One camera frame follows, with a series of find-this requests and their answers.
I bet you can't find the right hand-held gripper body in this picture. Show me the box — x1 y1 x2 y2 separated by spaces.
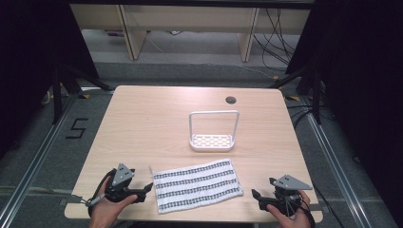
268 174 314 219

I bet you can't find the black metal stand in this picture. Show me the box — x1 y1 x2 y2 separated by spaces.
268 66 323 125
51 62 112 125

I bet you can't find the aluminium floor rail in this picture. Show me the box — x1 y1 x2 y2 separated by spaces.
299 95 375 228
0 92 80 228

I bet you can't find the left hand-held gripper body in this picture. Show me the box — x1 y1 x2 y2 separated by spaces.
104 162 141 204

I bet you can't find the person's right hand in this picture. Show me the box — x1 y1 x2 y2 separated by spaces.
265 189 314 228

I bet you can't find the dark curtain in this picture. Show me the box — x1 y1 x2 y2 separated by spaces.
0 0 100 160
284 0 403 219

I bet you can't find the bundle of black cables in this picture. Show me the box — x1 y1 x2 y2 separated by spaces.
252 8 300 69

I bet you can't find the black cable with grey plug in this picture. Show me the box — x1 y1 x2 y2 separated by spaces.
85 168 118 209

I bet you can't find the person's left hand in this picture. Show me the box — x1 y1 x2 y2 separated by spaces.
88 176 139 228

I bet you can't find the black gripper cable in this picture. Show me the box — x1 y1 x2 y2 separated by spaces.
284 191 317 228

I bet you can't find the white striped towel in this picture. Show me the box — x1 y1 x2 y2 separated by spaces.
148 158 244 215

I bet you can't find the light wooden shelf unit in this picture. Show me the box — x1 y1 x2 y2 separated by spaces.
69 4 312 64

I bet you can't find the white wire rack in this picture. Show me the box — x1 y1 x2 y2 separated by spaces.
188 109 240 153

